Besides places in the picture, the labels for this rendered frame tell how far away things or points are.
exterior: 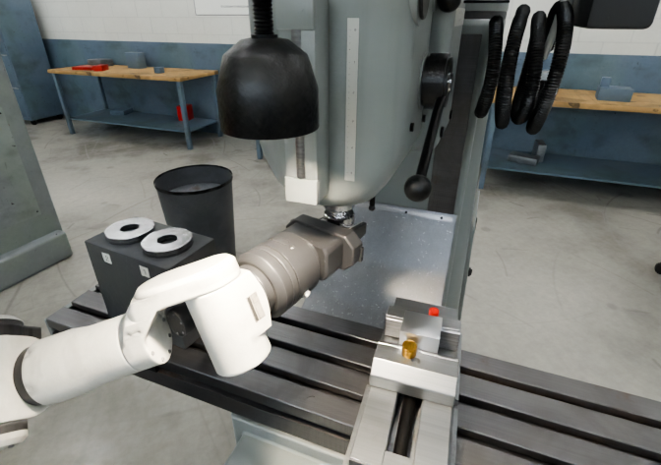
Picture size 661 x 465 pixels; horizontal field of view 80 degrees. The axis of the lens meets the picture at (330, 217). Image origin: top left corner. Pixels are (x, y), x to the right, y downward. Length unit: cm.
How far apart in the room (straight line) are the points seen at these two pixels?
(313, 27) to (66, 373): 42
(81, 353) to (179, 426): 150
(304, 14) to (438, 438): 54
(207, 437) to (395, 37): 172
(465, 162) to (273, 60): 70
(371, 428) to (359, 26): 50
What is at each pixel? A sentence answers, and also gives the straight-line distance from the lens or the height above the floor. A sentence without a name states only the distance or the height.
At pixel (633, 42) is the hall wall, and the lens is 485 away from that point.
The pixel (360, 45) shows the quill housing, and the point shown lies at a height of 151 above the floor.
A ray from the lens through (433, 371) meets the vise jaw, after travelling 64.
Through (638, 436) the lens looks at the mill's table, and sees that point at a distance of 83.
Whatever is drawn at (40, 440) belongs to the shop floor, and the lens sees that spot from 218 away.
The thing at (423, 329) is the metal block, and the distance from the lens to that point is 66.
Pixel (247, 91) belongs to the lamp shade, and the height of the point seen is 149.
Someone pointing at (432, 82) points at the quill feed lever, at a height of 146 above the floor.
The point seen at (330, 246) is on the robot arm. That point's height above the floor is 126.
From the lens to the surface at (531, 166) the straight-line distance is 431.
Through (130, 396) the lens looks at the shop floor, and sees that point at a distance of 216.
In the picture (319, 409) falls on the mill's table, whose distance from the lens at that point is 72.
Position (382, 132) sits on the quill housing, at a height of 142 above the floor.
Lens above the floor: 153
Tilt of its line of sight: 27 degrees down
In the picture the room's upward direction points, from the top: straight up
